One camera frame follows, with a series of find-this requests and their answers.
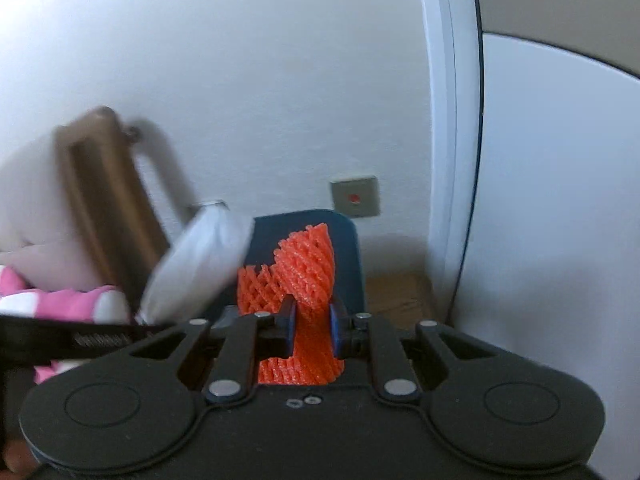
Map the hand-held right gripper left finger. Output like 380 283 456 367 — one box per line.
127 294 300 404

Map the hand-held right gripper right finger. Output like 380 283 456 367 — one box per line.
327 297 507 404

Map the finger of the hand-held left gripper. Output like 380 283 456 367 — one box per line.
0 313 173 364

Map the orange foam fruit net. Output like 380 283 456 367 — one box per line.
236 222 347 387

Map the teal plastic trash bin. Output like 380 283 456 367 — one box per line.
219 208 369 333

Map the pink and white plush toy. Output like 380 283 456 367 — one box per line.
0 265 133 386

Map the beige padded headboard cushion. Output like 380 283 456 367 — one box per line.
0 132 103 292

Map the white door with brown stripe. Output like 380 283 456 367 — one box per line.
452 0 640 480

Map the brown wooden headboard frame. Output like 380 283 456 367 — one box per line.
54 106 173 311

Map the beige wall switch plate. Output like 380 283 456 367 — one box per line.
329 175 381 219

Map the white door frame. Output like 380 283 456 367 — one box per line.
414 0 485 328

